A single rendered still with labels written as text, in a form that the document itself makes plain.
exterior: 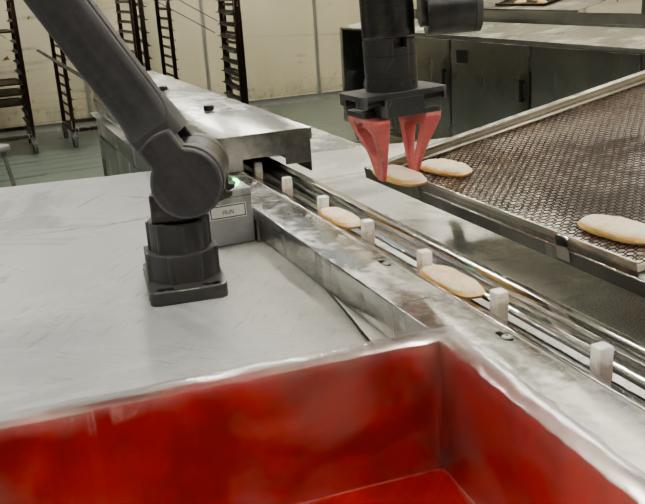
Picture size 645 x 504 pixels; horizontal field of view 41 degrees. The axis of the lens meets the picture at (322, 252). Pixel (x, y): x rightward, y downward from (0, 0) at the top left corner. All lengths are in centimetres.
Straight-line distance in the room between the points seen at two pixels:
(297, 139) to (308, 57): 706
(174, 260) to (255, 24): 735
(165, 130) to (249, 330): 23
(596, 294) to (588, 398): 32
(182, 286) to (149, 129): 17
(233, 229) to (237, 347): 34
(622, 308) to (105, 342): 52
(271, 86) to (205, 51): 72
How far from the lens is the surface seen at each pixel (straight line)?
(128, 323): 92
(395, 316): 79
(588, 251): 84
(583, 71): 393
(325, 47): 852
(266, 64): 832
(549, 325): 78
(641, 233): 86
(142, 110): 94
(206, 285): 95
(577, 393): 64
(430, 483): 60
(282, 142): 140
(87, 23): 94
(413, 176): 94
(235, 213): 113
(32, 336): 93
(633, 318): 88
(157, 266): 97
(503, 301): 80
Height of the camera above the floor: 115
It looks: 18 degrees down
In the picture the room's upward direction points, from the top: 4 degrees counter-clockwise
